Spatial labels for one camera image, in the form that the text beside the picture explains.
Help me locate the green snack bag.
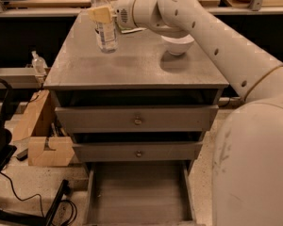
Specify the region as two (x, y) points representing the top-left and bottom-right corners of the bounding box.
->
(118, 28), (146, 34)

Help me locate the black chair frame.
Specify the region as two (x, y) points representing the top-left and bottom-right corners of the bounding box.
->
(0, 78), (70, 226)

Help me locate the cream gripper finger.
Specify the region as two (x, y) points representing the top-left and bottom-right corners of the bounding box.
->
(87, 6), (113, 24)

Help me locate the black floor cable left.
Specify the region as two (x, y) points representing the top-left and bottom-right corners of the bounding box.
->
(0, 171), (78, 226)

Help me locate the light wooden crate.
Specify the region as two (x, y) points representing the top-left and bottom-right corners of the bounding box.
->
(12, 89), (75, 167)

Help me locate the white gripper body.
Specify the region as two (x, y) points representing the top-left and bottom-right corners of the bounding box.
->
(113, 0), (136, 29)

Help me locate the grey middle drawer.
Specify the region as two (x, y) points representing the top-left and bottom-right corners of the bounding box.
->
(73, 141), (202, 162)

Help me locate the grey drawer cabinet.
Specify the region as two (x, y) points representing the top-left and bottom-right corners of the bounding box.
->
(42, 8), (230, 171)

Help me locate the grey open bottom drawer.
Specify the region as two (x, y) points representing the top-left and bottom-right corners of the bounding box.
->
(83, 161), (204, 226)

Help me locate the clear plastic water bottle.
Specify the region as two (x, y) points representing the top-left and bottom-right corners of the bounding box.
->
(92, 0), (117, 54)

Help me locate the grey top drawer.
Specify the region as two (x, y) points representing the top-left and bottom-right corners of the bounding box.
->
(56, 105), (218, 134)

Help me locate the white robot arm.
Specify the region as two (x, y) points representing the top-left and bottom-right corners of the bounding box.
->
(88, 0), (283, 226)

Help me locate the white ceramic bowl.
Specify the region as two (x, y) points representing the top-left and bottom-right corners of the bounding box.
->
(161, 35), (194, 56)

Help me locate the clear sanitizer bottle left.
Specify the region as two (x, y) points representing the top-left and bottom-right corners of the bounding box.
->
(31, 51), (47, 75)

